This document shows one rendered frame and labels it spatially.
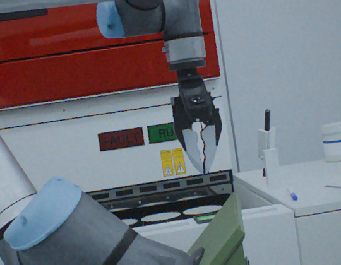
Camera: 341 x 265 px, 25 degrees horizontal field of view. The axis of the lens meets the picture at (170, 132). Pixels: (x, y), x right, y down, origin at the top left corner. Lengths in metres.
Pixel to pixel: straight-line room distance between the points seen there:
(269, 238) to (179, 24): 0.43
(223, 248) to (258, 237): 0.50
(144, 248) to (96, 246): 0.06
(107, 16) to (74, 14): 0.59
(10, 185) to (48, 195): 0.17
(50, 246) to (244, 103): 2.61
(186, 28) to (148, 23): 0.08
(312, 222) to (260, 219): 0.10
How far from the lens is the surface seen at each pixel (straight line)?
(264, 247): 1.42
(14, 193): 1.15
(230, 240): 0.91
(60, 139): 1.98
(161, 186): 2.00
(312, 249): 1.44
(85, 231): 0.99
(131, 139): 1.98
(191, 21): 1.40
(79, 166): 1.99
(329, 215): 1.44
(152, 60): 1.94
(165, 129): 1.99
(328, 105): 3.64
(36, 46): 1.94
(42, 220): 0.99
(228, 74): 3.52
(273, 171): 1.68
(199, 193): 2.00
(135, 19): 1.34
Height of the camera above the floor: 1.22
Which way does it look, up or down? 4 degrees down
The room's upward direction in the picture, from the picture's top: 8 degrees counter-clockwise
